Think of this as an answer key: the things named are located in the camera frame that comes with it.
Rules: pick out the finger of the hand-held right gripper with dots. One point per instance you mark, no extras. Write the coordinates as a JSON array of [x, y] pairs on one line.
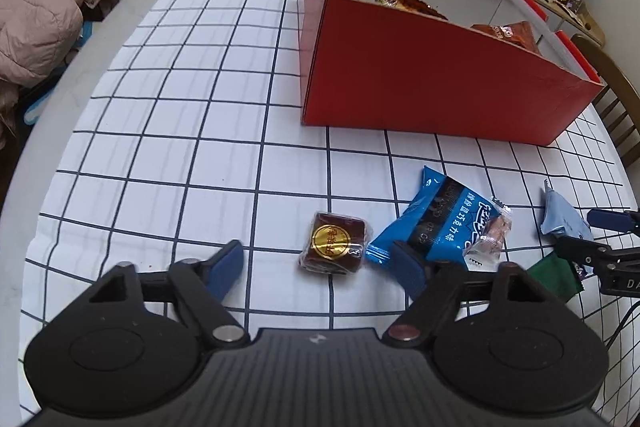
[[580, 247], [610, 220]]

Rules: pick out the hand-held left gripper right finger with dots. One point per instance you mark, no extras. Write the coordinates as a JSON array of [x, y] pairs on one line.
[[410, 268]]

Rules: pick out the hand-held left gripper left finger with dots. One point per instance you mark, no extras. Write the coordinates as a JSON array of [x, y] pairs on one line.
[[225, 267]]

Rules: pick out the light blue snack packet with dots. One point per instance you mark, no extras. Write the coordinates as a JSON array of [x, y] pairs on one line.
[[562, 219]]

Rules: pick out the green snack packet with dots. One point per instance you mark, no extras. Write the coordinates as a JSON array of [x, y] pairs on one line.
[[552, 274]]

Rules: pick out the brown square cake packet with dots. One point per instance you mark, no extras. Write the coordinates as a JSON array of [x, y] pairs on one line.
[[332, 243]]

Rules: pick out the small clear snack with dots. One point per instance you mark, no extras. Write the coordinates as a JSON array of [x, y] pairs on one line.
[[492, 234]]

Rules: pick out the red cardboard box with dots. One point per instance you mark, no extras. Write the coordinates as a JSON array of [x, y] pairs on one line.
[[425, 82]]

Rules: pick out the brown snack packet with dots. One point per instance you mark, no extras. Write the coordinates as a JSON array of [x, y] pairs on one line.
[[515, 34]]

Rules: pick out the wooden chair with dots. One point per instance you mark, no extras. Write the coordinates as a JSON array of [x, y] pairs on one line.
[[617, 77]]

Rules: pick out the checked white tablecloth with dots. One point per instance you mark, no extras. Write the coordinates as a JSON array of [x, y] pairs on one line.
[[175, 132]]

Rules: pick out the blue plastic item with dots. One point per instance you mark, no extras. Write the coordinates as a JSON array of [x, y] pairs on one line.
[[47, 92]]

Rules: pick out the pink puffer jacket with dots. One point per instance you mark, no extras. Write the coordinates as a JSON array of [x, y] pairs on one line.
[[40, 7]]

